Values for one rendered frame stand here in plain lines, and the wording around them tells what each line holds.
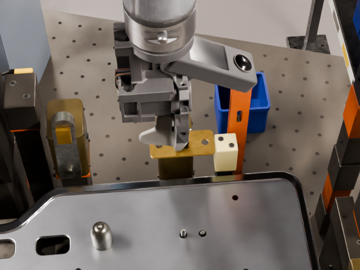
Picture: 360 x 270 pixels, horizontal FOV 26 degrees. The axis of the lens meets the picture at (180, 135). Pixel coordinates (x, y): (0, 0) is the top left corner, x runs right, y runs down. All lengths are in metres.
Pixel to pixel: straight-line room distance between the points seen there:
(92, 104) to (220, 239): 0.63
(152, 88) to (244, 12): 2.06
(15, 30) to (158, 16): 0.86
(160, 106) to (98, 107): 0.86
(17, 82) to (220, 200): 0.37
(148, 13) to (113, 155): 0.92
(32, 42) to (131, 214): 0.60
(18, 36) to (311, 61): 0.67
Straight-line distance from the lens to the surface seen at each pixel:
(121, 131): 1.70
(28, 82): 1.26
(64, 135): 1.23
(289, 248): 1.23
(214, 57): 0.88
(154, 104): 0.89
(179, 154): 1.00
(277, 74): 1.81
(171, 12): 0.77
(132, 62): 0.85
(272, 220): 1.25
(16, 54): 1.64
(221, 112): 1.62
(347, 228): 1.26
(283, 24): 2.89
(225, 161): 1.26
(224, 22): 2.87
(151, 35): 0.79
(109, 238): 1.20
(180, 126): 0.90
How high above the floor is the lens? 2.08
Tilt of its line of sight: 55 degrees down
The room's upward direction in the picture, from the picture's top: straight up
